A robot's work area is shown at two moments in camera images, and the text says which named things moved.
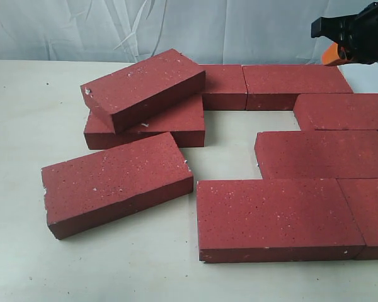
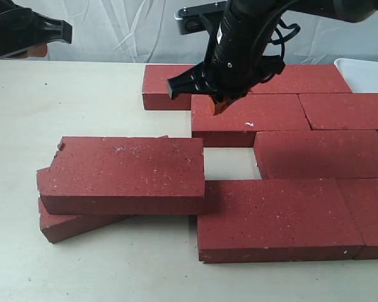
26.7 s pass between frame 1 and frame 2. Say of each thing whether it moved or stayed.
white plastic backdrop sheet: stayed
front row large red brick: stayed
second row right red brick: stayed
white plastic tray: stayed
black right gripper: moved
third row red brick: stayed
